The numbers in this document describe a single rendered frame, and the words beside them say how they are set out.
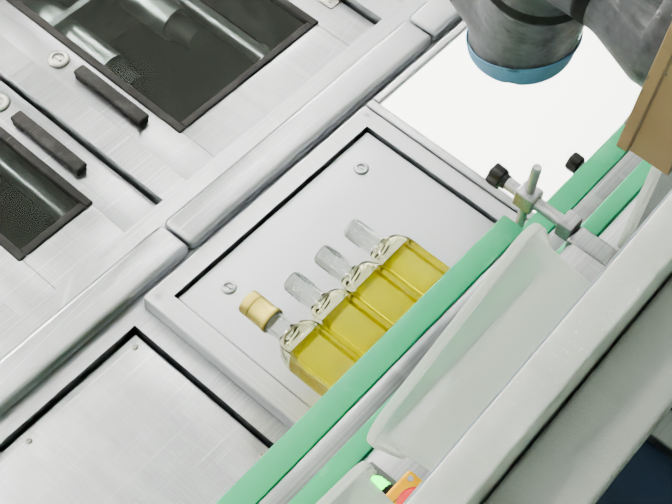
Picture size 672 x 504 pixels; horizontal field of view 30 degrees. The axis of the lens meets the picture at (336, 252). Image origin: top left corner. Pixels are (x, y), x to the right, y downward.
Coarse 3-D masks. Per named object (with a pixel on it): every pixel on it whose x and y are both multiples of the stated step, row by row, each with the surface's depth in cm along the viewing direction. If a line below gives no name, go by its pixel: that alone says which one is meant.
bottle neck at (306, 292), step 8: (296, 272) 158; (288, 280) 158; (296, 280) 158; (304, 280) 158; (288, 288) 158; (296, 288) 157; (304, 288) 157; (312, 288) 157; (296, 296) 158; (304, 296) 157; (312, 296) 156; (304, 304) 157; (312, 304) 156
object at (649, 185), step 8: (656, 168) 135; (648, 176) 137; (656, 176) 138; (648, 184) 138; (640, 192) 140; (648, 192) 139; (640, 200) 141; (648, 200) 141; (640, 208) 142; (632, 216) 143; (640, 216) 144; (632, 224) 144; (624, 232) 146; (632, 232) 147; (624, 240) 147
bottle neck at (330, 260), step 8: (328, 248) 161; (320, 256) 160; (328, 256) 160; (336, 256) 160; (320, 264) 161; (328, 264) 160; (336, 264) 160; (344, 264) 160; (352, 264) 160; (328, 272) 161; (336, 272) 160; (344, 272) 159
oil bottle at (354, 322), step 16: (320, 304) 154; (336, 304) 154; (352, 304) 154; (320, 320) 154; (336, 320) 153; (352, 320) 153; (368, 320) 153; (384, 320) 154; (352, 336) 152; (368, 336) 152
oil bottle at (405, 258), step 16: (384, 240) 161; (400, 240) 161; (384, 256) 159; (400, 256) 159; (416, 256) 159; (432, 256) 160; (400, 272) 158; (416, 272) 158; (432, 272) 158; (416, 288) 157
